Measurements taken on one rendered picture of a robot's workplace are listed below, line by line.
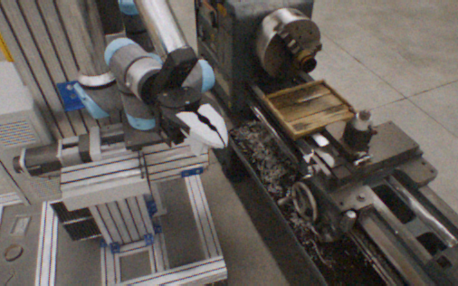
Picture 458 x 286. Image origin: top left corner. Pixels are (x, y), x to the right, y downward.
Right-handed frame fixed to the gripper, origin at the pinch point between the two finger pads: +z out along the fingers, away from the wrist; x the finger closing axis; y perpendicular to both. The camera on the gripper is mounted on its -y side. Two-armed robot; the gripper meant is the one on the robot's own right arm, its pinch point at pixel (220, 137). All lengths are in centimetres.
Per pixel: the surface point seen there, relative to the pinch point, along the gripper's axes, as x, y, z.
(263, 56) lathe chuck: -82, 39, -72
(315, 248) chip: -67, 96, -6
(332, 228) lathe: -64, 74, -2
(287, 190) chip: -79, 94, -36
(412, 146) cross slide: -100, 48, -1
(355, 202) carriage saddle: -67, 59, 0
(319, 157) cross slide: -68, 54, -20
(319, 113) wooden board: -96, 57, -42
